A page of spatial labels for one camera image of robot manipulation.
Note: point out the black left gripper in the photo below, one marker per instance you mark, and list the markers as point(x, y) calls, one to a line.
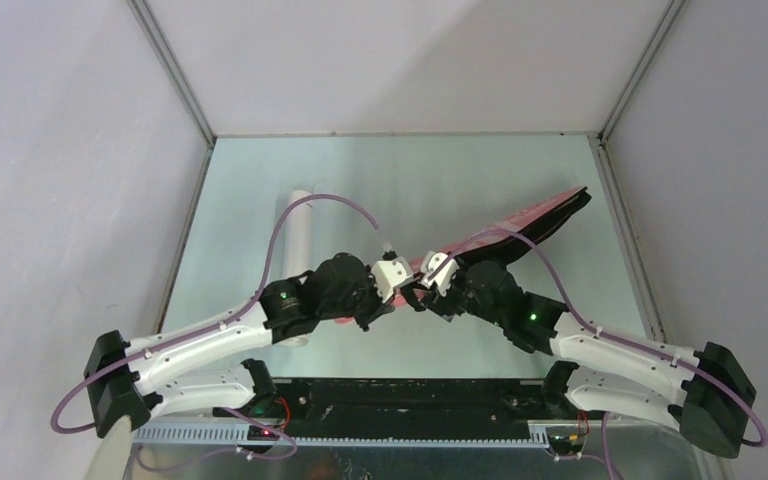
point(378, 309)

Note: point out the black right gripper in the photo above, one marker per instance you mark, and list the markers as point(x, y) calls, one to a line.
point(443, 305)

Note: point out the pink sport racket bag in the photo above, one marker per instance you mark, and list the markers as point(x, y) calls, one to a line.
point(537, 222)

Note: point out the white shuttlecock tube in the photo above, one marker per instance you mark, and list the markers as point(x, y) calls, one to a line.
point(298, 241)

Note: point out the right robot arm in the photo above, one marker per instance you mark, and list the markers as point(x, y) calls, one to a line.
point(704, 395)

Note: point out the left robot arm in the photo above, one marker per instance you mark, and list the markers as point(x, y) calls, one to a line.
point(152, 376)

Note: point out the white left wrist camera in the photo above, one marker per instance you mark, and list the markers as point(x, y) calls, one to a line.
point(390, 276)

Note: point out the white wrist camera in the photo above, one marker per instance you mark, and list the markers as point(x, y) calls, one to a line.
point(390, 276)
point(438, 269)

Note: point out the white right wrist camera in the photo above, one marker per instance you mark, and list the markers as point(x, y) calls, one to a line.
point(438, 269)

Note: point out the aluminium front frame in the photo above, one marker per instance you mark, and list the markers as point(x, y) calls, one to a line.
point(216, 446)

